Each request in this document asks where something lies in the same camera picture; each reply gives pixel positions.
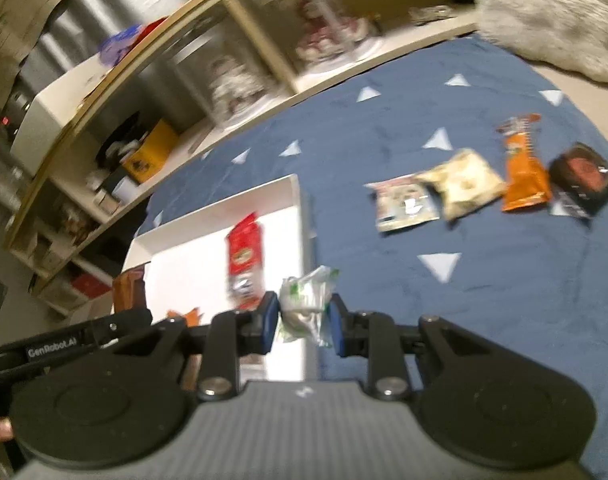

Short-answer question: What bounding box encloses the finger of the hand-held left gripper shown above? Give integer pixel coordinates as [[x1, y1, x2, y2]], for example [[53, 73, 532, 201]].
[[79, 307, 155, 349]]

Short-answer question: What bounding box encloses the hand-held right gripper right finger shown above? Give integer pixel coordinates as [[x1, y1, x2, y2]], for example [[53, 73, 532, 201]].
[[328, 293, 570, 403]]

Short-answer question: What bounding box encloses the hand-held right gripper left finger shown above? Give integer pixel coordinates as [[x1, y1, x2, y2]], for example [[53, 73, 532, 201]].
[[84, 291, 281, 402]]

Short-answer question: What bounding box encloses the brown snack packet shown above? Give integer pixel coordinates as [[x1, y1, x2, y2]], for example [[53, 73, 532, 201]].
[[112, 269, 149, 313]]

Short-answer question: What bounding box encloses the clear green snack packet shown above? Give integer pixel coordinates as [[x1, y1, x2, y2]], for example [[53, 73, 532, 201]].
[[276, 266, 341, 348]]

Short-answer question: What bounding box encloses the long orange snack packet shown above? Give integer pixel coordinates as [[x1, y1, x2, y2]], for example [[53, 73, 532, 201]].
[[165, 306, 205, 326]]

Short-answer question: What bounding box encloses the white cardboard box tray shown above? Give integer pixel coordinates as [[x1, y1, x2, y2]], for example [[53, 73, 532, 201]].
[[116, 174, 317, 386]]

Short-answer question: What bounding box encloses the white cartoon snack packet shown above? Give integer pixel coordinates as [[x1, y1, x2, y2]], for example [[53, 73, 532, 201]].
[[369, 174, 441, 233]]

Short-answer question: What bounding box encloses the pale yellow snack packet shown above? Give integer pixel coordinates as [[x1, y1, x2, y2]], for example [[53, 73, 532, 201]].
[[416, 148, 507, 221]]

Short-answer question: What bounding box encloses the short orange snack packet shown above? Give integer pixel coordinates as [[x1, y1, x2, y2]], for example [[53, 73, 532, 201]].
[[496, 113, 552, 212]]

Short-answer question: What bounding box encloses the black red snack packet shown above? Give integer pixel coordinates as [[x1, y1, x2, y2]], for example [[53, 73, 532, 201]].
[[548, 142, 608, 220]]

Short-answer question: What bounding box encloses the red box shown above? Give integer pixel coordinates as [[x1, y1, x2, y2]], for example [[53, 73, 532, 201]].
[[69, 272, 112, 301]]

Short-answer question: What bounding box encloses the white cup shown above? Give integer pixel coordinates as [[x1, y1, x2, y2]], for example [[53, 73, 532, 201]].
[[111, 177, 137, 205]]

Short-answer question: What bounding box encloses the blue triangle print blanket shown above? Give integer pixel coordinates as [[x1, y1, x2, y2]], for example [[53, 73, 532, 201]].
[[144, 32, 608, 480]]

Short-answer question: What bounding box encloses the yellow cardboard box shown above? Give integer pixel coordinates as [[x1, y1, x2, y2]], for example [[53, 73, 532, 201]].
[[120, 119, 180, 184]]

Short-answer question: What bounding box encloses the black bag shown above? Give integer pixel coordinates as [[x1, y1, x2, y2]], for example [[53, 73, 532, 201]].
[[95, 112, 152, 161]]

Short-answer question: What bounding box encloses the white foam box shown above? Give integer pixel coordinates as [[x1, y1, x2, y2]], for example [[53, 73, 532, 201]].
[[9, 52, 130, 176]]

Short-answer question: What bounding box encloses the white doll display case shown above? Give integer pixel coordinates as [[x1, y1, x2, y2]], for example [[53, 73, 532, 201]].
[[184, 40, 285, 123]]

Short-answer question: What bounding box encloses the wooden shelf unit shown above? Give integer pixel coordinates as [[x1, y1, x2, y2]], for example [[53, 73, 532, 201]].
[[4, 0, 480, 311]]

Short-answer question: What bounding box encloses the blue plastic bag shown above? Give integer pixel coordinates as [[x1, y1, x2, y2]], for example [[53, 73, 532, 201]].
[[98, 25, 145, 66]]

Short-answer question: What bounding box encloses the pink doll display case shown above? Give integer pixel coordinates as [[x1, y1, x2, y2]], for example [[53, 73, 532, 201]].
[[264, 0, 385, 63]]

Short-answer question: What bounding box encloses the red flat packet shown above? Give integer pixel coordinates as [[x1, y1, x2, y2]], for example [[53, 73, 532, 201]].
[[134, 16, 170, 43]]

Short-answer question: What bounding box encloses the grey dried ornament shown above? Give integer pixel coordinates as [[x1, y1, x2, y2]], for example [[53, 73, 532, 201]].
[[409, 5, 455, 25]]

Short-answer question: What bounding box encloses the beige bed sheet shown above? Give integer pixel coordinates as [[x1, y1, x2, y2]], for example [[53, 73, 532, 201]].
[[529, 60, 608, 161]]

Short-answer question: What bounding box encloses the fluffy white pillow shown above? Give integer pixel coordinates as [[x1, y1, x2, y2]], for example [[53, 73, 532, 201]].
[[464, 0, 608, 88]]

